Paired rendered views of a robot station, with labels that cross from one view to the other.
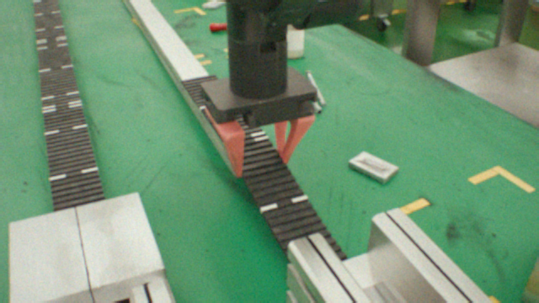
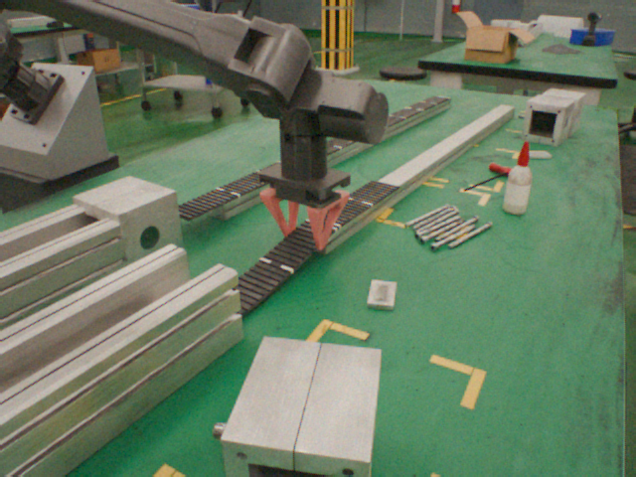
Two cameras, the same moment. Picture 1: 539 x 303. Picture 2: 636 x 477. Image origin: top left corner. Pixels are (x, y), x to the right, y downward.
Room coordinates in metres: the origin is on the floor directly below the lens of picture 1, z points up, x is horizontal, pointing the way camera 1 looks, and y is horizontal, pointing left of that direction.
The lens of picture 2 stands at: (0.17, -0.49, 1.12)
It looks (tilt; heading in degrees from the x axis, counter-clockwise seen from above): 28 degrees down; 58
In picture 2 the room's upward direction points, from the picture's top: straight up
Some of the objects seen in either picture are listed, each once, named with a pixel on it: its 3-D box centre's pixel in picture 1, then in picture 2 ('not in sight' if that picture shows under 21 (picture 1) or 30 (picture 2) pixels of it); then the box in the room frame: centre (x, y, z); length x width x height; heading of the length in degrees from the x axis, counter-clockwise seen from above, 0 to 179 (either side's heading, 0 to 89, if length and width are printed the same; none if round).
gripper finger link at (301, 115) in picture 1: (270, 129); (312, 214); (0.47, 0.00, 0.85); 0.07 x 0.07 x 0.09; 23
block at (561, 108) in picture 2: not in sight; (543, 119); (1.25, 0.21, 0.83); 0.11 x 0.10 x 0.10; 110
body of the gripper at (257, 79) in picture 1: (258, 69); (303, 158); (0.46, 0.01, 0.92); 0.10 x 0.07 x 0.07; 113
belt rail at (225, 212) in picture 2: not in sight; (366, 137); (0.84, 0.39, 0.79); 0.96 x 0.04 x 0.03; 24
